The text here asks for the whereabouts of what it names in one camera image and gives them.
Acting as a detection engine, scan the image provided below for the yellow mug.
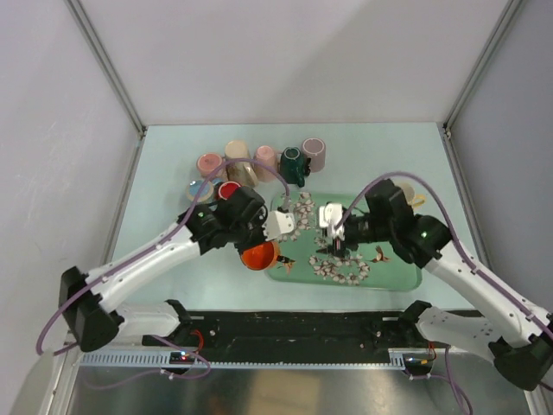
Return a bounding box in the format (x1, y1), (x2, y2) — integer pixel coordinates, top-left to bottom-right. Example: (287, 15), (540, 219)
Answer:
(397, 182), (426, 208)

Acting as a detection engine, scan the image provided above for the red mug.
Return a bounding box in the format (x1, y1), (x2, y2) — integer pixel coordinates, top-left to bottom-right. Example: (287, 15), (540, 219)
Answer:
(215, 181), (241, 201)

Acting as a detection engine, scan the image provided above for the orange mug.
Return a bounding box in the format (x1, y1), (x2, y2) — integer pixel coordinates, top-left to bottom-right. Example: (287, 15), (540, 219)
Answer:
(240, 241), (281, 271)

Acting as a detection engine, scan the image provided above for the cream floral mug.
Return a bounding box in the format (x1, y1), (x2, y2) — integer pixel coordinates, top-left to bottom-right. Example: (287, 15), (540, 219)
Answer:
(225, 140), (258, 188)

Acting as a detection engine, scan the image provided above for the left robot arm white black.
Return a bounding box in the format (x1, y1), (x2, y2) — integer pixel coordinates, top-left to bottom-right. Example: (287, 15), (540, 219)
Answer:
(59, 187), (294, 352)

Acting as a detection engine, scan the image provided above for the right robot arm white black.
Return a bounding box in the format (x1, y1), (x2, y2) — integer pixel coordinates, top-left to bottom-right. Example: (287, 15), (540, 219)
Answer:
(317, 179), (552, 391)

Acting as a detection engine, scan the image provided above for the blue floral mug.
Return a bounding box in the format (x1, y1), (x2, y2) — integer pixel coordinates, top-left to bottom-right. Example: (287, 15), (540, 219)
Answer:
(185, 180), (214, 205)

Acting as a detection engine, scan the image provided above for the pink mug left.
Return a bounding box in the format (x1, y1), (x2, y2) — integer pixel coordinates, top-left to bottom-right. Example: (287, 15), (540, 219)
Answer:
(196, 152), (225, 178)

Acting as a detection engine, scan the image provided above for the light pink mug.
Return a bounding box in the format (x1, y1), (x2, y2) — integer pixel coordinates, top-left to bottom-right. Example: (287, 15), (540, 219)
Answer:
(254, 145), (278, 182)

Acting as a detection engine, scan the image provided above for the dark green mug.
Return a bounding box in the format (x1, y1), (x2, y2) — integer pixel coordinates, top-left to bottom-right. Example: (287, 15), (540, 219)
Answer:
(279, 147), (311, 188)

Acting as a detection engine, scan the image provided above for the mauve mug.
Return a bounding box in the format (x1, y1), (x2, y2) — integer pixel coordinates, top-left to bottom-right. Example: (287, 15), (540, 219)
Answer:
(301, 137), (327, 173)

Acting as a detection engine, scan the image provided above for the green floral tray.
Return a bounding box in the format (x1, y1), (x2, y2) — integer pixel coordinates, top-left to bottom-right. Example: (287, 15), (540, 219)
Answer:
(266, 191), (422, 291)

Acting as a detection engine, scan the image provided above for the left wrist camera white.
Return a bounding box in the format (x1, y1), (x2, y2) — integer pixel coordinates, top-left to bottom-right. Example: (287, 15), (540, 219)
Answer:
(262, 210), (296, 241)

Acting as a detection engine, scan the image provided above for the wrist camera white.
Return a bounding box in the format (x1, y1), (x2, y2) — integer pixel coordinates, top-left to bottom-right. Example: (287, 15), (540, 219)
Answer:
(317, 202), (345, 240)
(262, 210), (296, 241)

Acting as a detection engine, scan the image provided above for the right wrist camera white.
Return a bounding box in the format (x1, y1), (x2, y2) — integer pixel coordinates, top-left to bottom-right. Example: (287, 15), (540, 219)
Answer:
(317, 202), (345, 240)

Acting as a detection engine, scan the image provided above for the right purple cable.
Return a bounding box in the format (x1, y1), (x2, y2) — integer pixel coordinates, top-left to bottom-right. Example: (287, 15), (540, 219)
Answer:
(334, 171), (553, 415)

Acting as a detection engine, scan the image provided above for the purple cable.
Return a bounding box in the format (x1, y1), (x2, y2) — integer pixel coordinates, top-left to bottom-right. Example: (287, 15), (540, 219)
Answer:
(334, 171), (553, 415)
(35, 157), (291, 390)

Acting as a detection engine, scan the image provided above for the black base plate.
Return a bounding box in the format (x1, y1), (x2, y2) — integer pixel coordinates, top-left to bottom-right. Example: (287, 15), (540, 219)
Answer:
(168, 311), (441, 363)

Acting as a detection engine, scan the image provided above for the grey cable duct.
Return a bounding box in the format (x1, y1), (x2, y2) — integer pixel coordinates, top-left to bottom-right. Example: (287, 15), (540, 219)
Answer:
(79, 349), (430, 370)

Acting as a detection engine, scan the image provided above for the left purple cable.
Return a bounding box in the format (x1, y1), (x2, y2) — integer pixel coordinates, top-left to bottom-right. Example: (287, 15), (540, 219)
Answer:
(35, 157), (291, 390)

